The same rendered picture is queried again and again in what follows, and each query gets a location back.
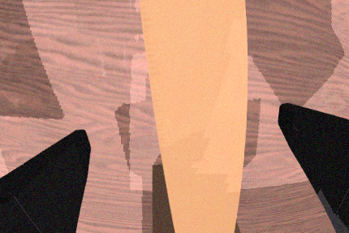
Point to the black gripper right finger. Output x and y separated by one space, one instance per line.
320 143

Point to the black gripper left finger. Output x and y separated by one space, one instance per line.
44 194

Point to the long wooden rail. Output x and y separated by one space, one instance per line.
197 56

